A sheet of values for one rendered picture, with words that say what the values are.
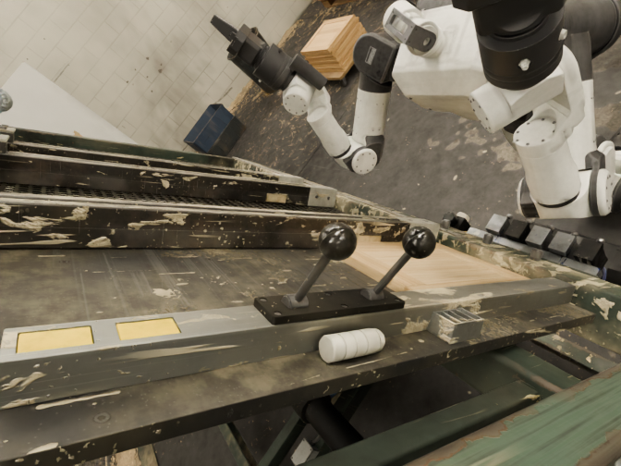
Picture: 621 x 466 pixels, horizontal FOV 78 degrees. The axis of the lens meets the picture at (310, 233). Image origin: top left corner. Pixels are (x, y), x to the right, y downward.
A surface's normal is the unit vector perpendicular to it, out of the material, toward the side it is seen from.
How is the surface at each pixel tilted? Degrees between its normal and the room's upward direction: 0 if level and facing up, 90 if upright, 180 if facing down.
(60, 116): 90
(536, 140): 7
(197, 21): 90
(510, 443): 60
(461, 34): 23
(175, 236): 90
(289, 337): 90
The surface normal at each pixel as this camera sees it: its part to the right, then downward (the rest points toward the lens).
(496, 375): -0.82, -0.02
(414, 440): 0.18, -0.96
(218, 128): 0.58, 0.25
